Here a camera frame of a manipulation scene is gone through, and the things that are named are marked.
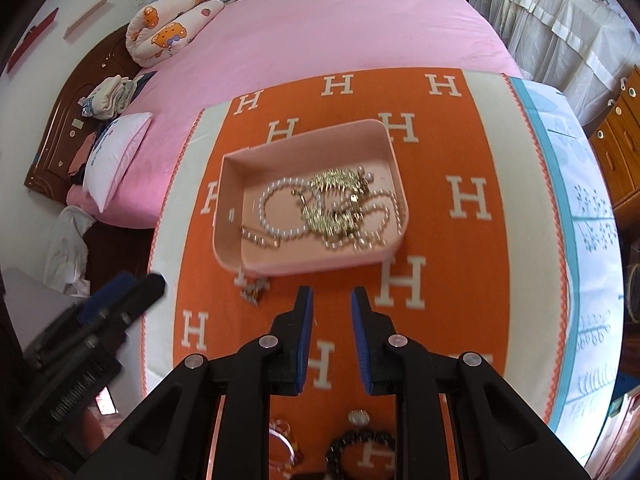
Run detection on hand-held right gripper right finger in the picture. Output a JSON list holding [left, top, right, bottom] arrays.
[[350, 286, 593, 480]]

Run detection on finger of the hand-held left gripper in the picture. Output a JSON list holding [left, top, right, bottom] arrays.
[[85, 274, 167, 356], [25, 274, 138, 366]]

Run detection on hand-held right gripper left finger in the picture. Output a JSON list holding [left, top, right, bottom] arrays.
[[75, 285, 316, 480]]

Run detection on small metal charm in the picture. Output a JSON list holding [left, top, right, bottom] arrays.
[[239, 280, 269, 306]]

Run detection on pink jewelry box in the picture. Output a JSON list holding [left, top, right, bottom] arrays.
[[212, 119, 411, 278]]

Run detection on clear bracelet with red cord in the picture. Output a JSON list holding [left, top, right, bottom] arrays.
[[269, 420, 304, 467]]

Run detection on black bead bracelet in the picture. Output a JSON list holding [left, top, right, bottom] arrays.
[[325, 427, 397, 473]]

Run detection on person's left forearm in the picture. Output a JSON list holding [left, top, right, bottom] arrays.
[[80, 407, 118, 461]]

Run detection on white crumpled cloth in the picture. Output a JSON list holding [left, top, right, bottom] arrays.
[[42, 205, 98, 298]]

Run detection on orange letter-print blanket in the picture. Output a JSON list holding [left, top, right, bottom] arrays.
[[142, 67, 573, 480]]

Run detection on white pillow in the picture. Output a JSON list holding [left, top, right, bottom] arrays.
[[82, 112, 153, 213]]

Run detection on pink garment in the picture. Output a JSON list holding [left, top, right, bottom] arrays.
[[67, 130, 103, 186]]

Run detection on dark wooden headboard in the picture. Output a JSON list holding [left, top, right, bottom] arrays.
[[25, 22, 151, 206]]

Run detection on folded pale clothes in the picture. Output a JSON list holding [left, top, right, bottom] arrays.
[[80, 74, 146, 121]]

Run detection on rolled bear-print quilt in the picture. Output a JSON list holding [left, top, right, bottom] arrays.
[[125, 0, 226, 68]]

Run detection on white blue floral tablecloth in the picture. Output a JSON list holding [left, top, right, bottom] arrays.
[[509, 77, 627, 436]]

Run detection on pink bed sheet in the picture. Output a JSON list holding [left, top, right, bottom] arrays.
[[65, 0, 523, 231]]

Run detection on wooden dresser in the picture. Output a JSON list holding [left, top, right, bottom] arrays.
[[582, 65, 640, 211]]

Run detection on white lace covered furniture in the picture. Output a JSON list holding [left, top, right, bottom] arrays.
[[467, 0, 640, 126]]

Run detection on thin gold chain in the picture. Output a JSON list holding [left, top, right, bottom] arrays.
[[241, 226, 282, 252]]

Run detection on white pearl necklace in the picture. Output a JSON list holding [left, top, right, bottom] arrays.
[[257, 170, 401, 256]]

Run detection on red wall shelf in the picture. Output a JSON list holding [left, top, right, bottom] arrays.
[[6, 10, 58, 75]]

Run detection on light wooden wall shelf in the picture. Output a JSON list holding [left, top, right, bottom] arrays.
[[64, 0, 115, 40]]

